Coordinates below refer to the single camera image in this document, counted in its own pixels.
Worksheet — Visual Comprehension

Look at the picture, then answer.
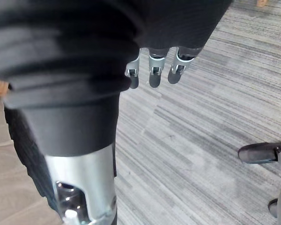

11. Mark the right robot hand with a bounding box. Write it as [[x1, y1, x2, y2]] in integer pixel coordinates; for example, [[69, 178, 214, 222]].
[[0, 0, 234, 225]]

